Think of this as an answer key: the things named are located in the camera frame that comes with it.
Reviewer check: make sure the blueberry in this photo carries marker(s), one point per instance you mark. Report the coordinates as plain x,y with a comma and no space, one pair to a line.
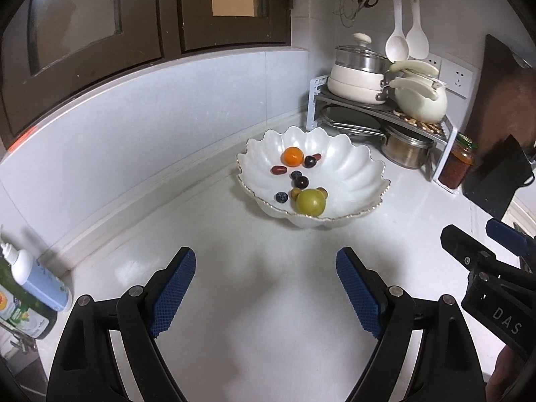
295,174
281,197

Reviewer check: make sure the dark cherry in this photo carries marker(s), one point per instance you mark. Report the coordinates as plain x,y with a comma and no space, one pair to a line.
309,162
301,182

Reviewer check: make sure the wooden bead trivet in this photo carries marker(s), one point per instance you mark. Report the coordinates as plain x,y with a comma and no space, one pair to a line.
428,128

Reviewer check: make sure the white ladle spoon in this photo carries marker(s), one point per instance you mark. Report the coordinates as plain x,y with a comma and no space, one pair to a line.
396,46

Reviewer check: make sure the stainless steel pot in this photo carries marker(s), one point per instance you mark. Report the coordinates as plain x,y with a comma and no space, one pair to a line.
404,147

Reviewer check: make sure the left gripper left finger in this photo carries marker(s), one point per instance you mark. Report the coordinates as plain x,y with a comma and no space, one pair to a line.
167,288

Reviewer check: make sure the person right hand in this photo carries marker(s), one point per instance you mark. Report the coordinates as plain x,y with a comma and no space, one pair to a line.
508,367

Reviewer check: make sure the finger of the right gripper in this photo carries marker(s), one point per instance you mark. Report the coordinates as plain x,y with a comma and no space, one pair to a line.
465,249
518,243

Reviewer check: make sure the black knife block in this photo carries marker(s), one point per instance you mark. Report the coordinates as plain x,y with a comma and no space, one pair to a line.
502,172

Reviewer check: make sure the white wall socket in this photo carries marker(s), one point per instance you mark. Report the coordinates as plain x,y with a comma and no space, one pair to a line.
457,78
434,60

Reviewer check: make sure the cream kettle pot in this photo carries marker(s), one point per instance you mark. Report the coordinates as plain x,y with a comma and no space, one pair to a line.
417,90

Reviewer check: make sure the orange tangerine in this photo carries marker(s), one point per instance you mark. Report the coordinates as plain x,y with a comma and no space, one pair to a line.
292,157

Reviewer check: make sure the white wall socket left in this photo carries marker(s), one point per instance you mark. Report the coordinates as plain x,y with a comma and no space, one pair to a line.
434,60

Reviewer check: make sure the green yellow lime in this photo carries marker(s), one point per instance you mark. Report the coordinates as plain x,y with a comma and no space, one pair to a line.
310,202

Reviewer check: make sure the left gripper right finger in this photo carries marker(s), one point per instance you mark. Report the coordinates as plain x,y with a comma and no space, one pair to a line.
365,290

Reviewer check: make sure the white scalloped bowl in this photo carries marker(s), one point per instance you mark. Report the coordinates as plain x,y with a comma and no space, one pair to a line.
354,182

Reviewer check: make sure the white wall socket right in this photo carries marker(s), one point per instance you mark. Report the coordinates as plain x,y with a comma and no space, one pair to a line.
457,78

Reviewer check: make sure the sauce jar green lid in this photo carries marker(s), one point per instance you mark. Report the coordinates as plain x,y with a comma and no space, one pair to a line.
459,162

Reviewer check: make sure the dark wooden wall cabinet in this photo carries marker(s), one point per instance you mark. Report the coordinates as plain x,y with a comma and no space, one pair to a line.
54,50

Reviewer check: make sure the dark wooden cutting board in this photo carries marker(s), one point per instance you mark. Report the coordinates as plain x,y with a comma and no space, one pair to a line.
504,104

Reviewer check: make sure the white rice paddle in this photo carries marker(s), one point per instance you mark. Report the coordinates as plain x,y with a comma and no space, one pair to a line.
416,38

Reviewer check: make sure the small yellow fruit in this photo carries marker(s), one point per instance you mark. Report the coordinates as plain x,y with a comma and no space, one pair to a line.
323,192
294,193

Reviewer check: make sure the green dish soap bottle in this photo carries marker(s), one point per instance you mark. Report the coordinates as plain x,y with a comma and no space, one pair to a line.
21,310

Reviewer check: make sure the corner shelf rack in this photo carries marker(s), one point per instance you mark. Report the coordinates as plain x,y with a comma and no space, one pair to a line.
366,121

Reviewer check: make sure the blue pump bottle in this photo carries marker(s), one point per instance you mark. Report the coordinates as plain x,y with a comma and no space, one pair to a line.
35,278

